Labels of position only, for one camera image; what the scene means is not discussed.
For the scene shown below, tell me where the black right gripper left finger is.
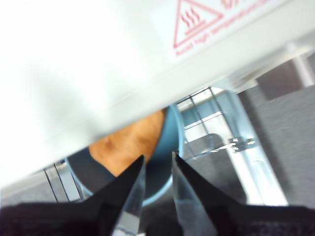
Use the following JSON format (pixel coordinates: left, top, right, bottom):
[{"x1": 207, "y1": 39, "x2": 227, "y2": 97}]
[{"x1": 0, "y1": 155, "x2": 146, "y2": 236}]

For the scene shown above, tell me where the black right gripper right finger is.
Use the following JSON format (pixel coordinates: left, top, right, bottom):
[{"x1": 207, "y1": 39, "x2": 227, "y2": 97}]
[{"x1": 172, "y1": 151, "x2": 315, "y2": 236}]

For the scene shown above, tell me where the blue bowl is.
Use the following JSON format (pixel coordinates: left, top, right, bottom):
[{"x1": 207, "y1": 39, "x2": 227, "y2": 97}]
[{"x1": 65, "y1": 103, "x2": 186, "y2": 207}]

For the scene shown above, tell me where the cream Toshiba toaster oven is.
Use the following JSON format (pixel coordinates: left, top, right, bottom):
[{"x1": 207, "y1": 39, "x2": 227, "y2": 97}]
[{"x1": 0, "y1": 0, "x2": 315, "y2": 191}]

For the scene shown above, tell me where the metal wire oven rack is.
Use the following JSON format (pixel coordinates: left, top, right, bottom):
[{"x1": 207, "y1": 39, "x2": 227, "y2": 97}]
[{"x1": 43, "y1": 87, "x2": 238, "y2": 204}]

